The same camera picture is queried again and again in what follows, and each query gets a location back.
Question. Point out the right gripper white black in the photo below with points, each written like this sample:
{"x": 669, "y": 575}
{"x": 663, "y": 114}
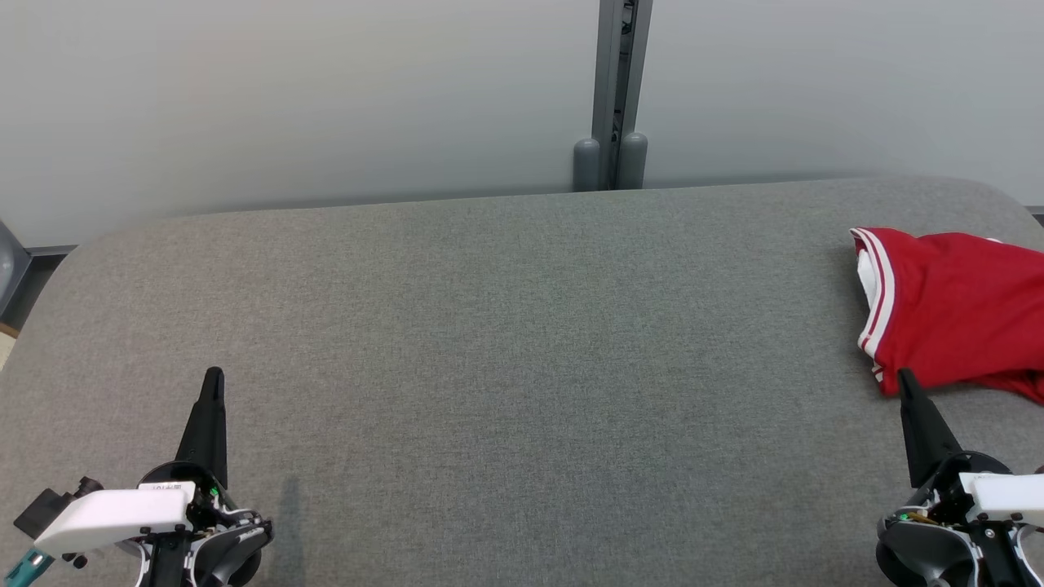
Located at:
{"x": 1007, "y": 496}

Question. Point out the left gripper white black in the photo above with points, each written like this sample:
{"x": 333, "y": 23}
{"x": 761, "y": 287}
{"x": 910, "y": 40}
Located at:
{"x": 114, "y": 515}

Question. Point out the red basketball jersey number 23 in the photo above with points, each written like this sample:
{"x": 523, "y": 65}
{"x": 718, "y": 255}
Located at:
{"x": 962, "y": 310}

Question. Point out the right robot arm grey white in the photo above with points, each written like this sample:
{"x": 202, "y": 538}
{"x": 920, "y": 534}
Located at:
{"x": 922, "y": 550}

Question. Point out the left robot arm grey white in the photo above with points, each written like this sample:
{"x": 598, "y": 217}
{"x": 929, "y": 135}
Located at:
{"x": 232, "y": 554}

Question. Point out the grey curved plastic object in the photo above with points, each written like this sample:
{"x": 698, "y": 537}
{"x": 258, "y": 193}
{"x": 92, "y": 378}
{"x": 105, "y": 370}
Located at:
{"x": 10, "y": 265}

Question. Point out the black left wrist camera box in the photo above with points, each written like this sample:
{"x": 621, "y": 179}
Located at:
{"x": 45, "y": 507}

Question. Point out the grey cylindrical post cap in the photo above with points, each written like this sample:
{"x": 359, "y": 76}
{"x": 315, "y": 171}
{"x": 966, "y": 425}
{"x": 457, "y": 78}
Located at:
{"x": 586, "y": 167}
{"x": 633, "y": 161}

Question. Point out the grey metal partition post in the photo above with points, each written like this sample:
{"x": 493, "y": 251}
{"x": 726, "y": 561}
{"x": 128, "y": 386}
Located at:
{"x": 616, "y": 73}

